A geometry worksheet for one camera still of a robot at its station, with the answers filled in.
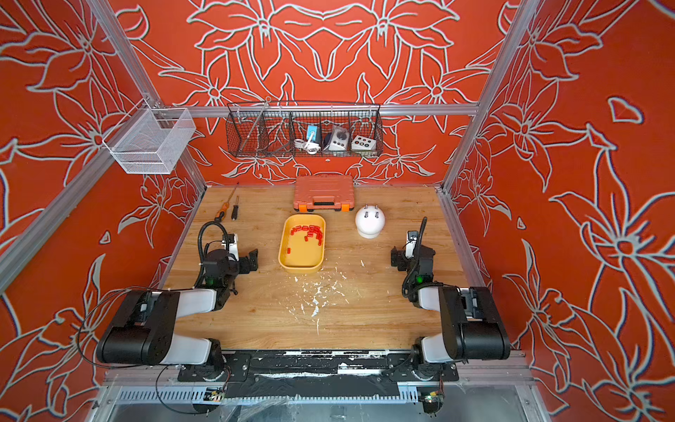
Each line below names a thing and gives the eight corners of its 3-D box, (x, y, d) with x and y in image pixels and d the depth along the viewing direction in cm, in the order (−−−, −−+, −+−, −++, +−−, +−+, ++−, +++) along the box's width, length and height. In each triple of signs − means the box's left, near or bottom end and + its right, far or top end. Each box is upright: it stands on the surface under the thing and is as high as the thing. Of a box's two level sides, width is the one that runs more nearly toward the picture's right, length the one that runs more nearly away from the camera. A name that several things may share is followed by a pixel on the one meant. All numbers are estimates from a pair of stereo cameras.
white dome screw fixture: (366, 243, 100) (369, 228, 93) (352, 227, 106) (353, 211, 98) (384, 232, 104) (388, 216, 96) (369, 217, 109) (372, 201, 101)
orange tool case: (292, 212, 111) (291, 205, 108) (296, 182, 123) (295, 176, 120) (354, 212, 111) (355, 205, 108) (352, 182, 123) (353, 176, 120)
